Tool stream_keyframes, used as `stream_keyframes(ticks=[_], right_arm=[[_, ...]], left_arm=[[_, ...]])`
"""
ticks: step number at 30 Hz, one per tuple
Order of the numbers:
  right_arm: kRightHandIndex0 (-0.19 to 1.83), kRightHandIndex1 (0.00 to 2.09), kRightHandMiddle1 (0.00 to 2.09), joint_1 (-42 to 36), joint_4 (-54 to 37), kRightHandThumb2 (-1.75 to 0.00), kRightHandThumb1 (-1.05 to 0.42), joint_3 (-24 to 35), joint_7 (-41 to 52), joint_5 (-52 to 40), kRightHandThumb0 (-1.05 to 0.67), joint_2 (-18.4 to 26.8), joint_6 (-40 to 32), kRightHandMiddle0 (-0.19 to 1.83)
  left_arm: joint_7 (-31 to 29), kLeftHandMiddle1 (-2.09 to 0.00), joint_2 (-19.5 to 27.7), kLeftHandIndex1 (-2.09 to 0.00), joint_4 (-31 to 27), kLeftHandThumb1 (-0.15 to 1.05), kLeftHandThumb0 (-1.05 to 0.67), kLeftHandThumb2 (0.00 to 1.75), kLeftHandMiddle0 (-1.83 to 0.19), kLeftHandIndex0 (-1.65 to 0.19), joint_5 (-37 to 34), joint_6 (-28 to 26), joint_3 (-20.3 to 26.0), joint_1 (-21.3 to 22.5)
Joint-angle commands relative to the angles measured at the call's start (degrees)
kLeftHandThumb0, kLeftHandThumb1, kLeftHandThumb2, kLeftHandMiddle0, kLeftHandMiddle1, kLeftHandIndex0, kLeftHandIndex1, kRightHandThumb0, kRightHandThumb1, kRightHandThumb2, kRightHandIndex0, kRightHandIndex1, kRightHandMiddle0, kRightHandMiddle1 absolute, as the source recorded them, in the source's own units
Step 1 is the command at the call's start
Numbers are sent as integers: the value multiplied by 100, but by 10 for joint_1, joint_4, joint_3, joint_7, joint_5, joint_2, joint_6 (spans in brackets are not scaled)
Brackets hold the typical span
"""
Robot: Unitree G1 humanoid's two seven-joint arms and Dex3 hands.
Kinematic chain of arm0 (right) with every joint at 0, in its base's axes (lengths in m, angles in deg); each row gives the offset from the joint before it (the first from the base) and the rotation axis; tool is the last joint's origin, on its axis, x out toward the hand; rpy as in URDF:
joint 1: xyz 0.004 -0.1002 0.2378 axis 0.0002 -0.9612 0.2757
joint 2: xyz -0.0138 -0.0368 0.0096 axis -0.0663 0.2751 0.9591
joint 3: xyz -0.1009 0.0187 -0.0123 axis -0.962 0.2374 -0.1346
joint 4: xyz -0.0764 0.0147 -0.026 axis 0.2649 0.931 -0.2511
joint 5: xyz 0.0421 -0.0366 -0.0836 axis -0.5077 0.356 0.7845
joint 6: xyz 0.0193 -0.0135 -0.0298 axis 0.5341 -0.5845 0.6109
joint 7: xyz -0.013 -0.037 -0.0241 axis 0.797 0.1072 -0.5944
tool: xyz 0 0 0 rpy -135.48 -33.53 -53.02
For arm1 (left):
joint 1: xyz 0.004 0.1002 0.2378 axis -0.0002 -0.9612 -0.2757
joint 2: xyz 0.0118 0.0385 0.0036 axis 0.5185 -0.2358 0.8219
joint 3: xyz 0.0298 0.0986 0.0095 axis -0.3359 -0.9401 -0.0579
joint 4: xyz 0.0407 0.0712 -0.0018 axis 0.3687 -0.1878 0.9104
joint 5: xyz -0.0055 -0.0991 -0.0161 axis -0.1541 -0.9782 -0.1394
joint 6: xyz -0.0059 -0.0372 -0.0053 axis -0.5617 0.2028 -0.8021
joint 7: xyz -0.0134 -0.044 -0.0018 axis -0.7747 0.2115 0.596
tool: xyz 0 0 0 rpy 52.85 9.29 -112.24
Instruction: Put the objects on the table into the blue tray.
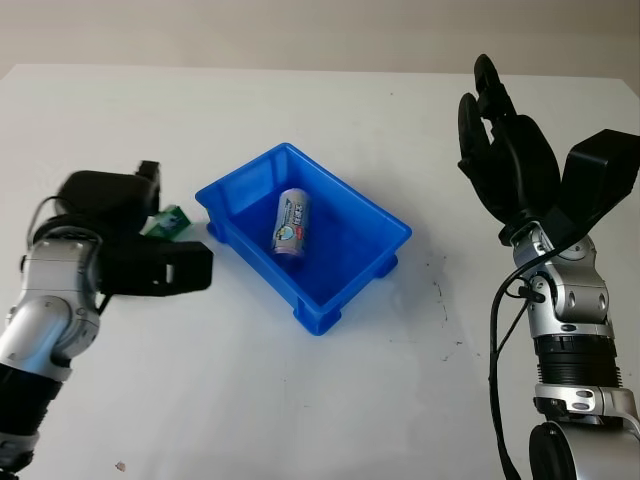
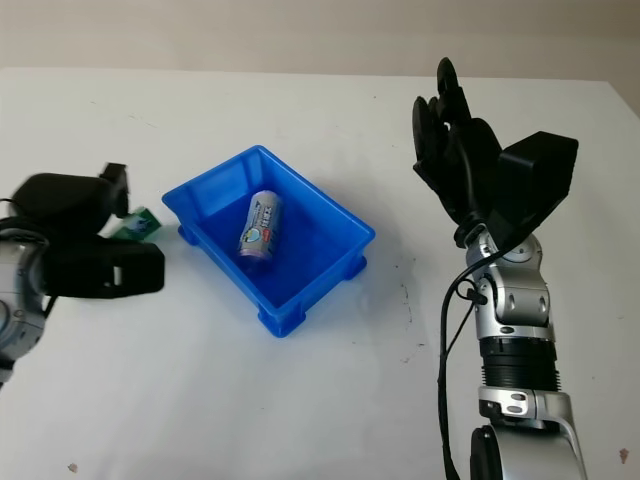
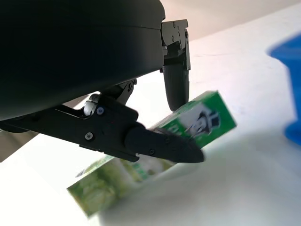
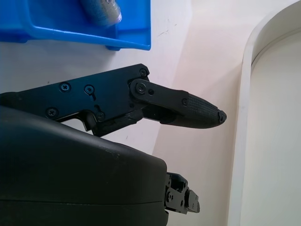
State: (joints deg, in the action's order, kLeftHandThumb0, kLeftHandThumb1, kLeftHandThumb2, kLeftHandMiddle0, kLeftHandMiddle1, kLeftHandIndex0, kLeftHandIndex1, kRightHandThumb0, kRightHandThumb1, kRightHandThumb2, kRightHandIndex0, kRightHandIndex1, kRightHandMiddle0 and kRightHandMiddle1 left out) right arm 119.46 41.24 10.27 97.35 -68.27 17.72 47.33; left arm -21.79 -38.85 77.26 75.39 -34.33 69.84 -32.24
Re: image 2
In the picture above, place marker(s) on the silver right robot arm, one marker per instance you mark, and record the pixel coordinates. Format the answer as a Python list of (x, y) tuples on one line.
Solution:
[(520, 350)]

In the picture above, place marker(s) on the silver cylindrical can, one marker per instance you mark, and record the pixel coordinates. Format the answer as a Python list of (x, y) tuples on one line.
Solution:
[(260, 230)]

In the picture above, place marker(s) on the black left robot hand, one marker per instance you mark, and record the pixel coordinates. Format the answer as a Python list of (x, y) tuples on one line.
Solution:
[(60, 200)]

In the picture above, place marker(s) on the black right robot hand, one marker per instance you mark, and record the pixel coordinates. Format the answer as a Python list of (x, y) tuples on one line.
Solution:
[(460, 170)]

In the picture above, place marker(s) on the blue plastic tray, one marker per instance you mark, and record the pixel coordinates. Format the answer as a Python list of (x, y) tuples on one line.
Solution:
[(310, 270)]

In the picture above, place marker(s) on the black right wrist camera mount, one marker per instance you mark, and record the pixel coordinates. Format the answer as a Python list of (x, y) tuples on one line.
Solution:
[(540, 180)]

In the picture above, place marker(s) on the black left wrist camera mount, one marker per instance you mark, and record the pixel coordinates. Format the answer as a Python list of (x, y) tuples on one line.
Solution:
[(100, 270)]

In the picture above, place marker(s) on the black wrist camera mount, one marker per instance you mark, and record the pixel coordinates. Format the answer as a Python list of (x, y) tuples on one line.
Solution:
[(540, 180), (100, 270)]

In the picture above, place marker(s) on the green printed carton box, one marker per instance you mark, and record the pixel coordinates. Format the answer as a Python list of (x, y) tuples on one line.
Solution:
[(140, 225)]

